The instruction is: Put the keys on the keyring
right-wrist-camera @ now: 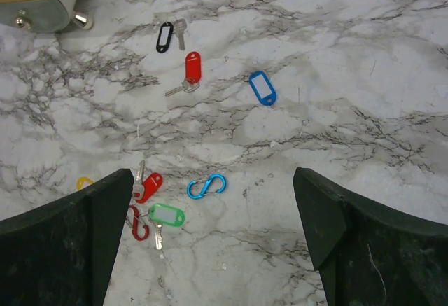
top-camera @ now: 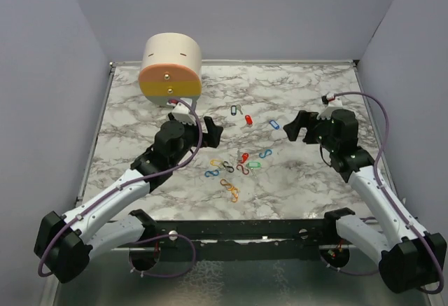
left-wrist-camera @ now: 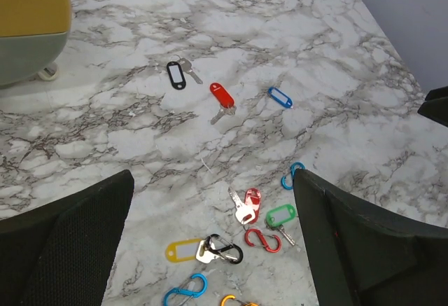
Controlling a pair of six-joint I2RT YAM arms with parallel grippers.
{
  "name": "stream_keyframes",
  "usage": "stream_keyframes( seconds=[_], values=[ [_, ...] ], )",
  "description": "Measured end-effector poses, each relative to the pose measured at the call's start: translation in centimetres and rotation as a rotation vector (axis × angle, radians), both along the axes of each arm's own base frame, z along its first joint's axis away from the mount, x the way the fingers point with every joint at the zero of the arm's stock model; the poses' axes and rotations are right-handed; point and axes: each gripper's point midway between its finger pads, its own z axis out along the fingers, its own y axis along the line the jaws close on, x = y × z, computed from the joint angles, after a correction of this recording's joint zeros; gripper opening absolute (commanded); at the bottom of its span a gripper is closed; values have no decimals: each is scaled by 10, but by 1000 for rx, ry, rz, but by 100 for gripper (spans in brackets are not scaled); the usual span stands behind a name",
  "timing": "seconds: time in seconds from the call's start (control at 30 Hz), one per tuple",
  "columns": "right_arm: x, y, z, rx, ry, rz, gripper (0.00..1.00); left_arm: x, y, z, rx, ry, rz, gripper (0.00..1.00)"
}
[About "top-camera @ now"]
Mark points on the yellow tag key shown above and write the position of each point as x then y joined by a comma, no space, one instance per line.
217,163

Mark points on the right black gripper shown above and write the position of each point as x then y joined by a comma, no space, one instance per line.
302,121

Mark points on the black carabiner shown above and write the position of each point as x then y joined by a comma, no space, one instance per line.
228,167

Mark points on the red carabiner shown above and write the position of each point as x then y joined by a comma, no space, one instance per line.
242,169

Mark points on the orange carabiner upper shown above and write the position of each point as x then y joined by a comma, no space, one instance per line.
227,185

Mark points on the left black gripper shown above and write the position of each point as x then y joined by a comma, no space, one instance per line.
212,137

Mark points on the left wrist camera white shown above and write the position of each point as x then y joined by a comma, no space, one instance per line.
182,111

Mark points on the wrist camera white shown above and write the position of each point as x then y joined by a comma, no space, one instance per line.
332,103
182,111

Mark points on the blue carabiner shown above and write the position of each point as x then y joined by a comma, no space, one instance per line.
210,173
265,153

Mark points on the red tag key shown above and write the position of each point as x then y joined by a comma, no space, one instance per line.
248,120
242,157

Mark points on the orange carabiner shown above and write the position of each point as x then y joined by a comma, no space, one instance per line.
235,194
227,185

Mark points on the red tag key far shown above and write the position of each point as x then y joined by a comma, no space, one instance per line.
248,120

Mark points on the red tag key near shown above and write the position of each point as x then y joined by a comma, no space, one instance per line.
242,157

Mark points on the green tag key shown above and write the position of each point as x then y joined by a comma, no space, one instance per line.
253,166

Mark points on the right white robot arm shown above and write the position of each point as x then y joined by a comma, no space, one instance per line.
406,254

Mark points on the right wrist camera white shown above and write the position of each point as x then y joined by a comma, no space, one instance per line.
332,103

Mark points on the round pastel drawer box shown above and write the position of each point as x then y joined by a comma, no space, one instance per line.
171,68

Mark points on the blue tag key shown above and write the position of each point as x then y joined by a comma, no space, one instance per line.
274,124

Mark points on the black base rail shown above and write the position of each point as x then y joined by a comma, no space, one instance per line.
237,240

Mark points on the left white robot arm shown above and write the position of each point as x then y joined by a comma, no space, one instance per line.
66,243

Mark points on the orange carabiner lower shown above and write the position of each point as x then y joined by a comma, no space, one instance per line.
235,194

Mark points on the black tag key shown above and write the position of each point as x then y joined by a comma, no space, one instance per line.
236,109

